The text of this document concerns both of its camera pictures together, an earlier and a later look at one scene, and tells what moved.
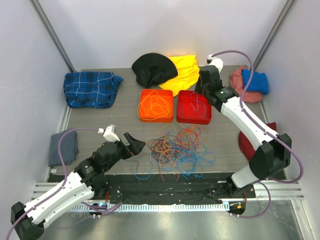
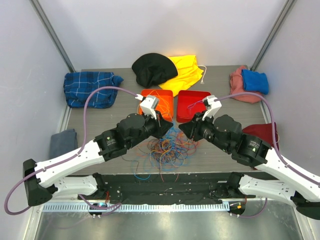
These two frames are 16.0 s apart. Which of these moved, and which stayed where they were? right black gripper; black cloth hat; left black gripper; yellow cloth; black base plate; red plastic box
Moved: left black gripper; right black gripper
Stayed: black base plate; yellow cloth; red plastic box; black cloth hat
